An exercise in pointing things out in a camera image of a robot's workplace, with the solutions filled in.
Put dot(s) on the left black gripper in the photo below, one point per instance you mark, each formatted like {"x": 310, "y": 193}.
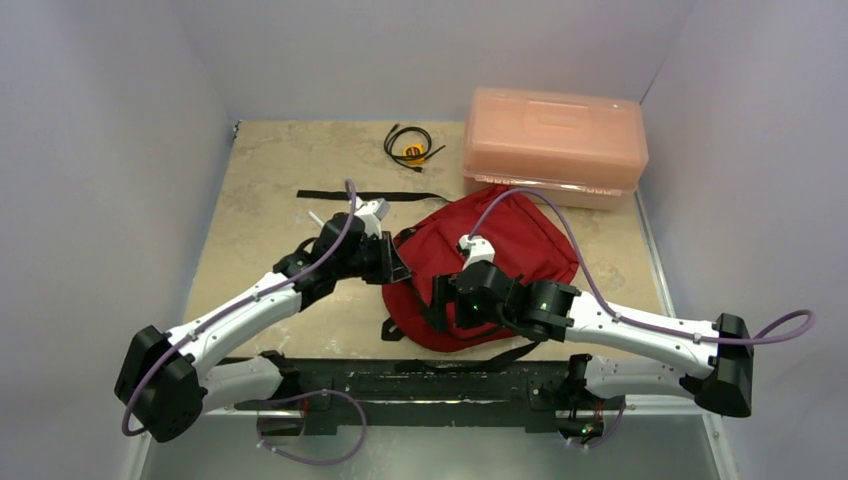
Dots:
{"x": 390, "y": 267}

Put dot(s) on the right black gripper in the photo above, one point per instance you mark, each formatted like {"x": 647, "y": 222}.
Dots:
{"x": 439, "y": 295}

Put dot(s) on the red student backpack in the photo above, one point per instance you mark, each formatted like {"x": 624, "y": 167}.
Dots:
{"x": 526, "y": 243}

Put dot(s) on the white orange pen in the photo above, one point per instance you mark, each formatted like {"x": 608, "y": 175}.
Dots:
{"x": 316, "y": 219}

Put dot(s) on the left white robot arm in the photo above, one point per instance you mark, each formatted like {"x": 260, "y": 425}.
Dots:
{"x": 168, "y": 379}

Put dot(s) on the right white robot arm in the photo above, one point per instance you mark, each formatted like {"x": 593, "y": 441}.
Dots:
{"x": 710, "y": 362}

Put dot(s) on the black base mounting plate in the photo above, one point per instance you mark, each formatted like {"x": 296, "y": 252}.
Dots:
{"x": 536, "y": 396}

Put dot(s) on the translucent orange plastic box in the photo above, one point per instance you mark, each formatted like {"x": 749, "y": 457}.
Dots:
{"x": 579, "y": 151}

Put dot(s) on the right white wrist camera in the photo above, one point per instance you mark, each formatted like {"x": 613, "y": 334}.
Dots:
{"x": 475, "y": 249}

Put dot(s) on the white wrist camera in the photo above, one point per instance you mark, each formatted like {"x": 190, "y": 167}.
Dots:
{"x": 371, "y": 213}
{"x": 475, "y": 249}

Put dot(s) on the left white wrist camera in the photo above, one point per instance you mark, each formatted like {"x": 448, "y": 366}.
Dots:
{"x": 371, "y": 213}

